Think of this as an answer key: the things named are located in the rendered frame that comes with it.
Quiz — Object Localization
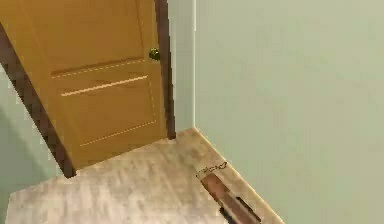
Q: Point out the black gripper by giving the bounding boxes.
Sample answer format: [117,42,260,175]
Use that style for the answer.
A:
[195,161,229,178]

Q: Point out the dark round door knob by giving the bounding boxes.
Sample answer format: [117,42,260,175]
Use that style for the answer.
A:
[148,47,161,62]

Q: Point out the orange wooden room door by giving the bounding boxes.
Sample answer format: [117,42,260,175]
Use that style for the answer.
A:
[0,0,168,170]

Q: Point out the dark brown door frame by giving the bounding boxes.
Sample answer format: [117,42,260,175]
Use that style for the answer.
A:
[0,0,177,179]

